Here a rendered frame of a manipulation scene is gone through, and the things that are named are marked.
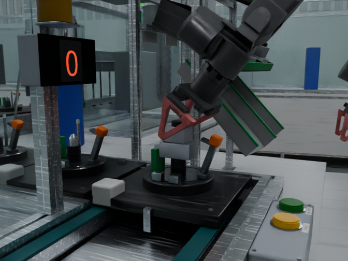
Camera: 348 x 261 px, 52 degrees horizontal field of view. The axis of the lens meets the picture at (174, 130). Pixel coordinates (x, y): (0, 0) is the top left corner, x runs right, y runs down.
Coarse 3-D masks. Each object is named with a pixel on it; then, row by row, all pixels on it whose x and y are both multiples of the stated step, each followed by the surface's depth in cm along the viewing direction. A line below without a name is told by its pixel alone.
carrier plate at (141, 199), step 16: (128, 176) 76; (224, 176) 76; (240, 176) 75; (128, 192) 66; (144, 192) 66; (208, 192) 66; (224, 192) 66; (240, 192) 67; (112, 208) 63; (128, 208) 62; (160, 208) 59; (176, 208) 58; (192, 208) 58; (208, 208) 58; (224, 208) 58; (208, 224) 56
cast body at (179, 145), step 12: (180, 120) 69; (180, 132) 66; (192, 132) 70; (156, 144) 71; (168, 144) 68; (180, 144) 67; (192, 144) 67; (168, 156) 68; (180, 156) 67; (192, 156) 67
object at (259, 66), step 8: (168, 0) 94; (160, 8) 92; (168, 8) 91; (176, 8) 89; (184, 8) 101; (160, 16) 92; (168, 16) 91; (176, 16) 90; (184, 16) 88; (152, 24) 94; (160, 24) 93; (168, 24) 91; (176, 24) 90; (168, 32) 92; (176, 32) 90; (216, 48) 85; (248, 64) 84; (256, 64) 88
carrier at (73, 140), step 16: (64, 144) 83; (80, 144) 86; (64, 160) 75; (80, 160) 80; (96, 160) 78; (112, 160) 89; (64, 176) 74; (80, 176) 75; (96, 176) 76; (112, 176) 76; (64, 192) 67; (80, 192) 66
